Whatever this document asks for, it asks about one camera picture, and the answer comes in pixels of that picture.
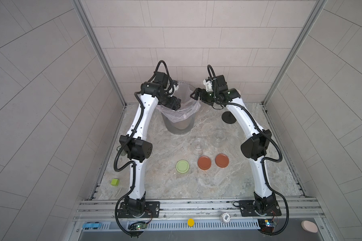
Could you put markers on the black microphone stand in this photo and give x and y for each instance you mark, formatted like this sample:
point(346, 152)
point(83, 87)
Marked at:
point(228, 117)

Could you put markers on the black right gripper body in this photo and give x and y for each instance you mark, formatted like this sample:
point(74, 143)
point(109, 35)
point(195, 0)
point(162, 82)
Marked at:
point(209, 97)

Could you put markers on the right circuit board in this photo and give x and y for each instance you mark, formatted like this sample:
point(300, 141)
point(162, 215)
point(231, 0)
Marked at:
point(267, 225)

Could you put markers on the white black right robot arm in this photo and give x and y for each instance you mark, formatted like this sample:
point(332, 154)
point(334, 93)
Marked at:
point(256, 142)

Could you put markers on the red lidded rice jar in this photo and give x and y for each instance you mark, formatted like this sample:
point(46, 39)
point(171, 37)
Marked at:
point(198, 146)

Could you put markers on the green jar lid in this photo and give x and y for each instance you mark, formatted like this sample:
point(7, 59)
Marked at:
point(182, 166)

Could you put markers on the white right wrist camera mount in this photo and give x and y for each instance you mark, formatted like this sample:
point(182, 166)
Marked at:
point(208, 83)

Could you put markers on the white round knob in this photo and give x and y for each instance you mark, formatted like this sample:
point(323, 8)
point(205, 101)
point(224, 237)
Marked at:
point(225, 217)

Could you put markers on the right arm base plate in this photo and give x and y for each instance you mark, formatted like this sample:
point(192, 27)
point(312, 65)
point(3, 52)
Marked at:
point(247, 208)

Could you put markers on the circuit board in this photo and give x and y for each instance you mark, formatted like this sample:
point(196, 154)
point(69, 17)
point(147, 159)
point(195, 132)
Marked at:
point(138, 226)
point(267, 225)

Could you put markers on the small green cube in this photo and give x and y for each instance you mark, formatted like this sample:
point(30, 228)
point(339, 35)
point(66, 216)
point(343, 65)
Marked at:
point(115, 182)

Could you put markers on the aluminium rail frame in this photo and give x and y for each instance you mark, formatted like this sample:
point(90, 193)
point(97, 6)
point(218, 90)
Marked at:
point(174, 215)

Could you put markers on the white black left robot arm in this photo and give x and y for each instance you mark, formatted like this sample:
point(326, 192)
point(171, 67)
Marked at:
point(158, 90)

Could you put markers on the pink round pad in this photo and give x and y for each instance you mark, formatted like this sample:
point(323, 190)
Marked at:
point(309, 226)

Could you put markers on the aluminium corner profile left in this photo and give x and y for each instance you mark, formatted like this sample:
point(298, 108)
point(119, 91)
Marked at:
point(78, 7)

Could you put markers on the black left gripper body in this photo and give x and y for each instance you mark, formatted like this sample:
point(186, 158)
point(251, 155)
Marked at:
point(169, 102)

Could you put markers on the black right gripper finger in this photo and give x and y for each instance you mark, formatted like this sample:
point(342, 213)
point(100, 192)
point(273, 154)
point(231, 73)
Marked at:
point(195, 95)
point(198, 90)

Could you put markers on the metal mesh waste bin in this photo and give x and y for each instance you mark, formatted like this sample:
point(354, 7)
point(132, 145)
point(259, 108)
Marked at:
point(179, 128)

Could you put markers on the aluminium corner profile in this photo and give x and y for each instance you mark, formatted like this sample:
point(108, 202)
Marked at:
point(78, 7)
point(314, 14)

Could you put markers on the blue toy car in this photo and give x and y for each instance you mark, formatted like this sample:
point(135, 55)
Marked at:
point(91, 226)

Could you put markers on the clear rice jar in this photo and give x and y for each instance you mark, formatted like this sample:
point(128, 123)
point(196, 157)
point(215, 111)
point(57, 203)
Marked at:
point(219, 138)

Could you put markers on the left circuit board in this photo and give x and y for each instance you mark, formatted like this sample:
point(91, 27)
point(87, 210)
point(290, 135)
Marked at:
point(138, 226)

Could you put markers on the red jar lid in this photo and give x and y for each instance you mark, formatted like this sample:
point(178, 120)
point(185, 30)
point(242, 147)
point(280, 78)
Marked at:
point(222, 160)
point(204, 163)

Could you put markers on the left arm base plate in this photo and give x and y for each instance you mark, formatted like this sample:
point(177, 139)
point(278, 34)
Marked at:
point(147, 210)

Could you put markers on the aluminium corner profile right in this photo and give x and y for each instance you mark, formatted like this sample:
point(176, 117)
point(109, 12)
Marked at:
point(314, 14)

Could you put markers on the clear plastic bin liner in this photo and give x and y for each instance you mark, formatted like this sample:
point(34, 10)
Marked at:
point(189, 106)

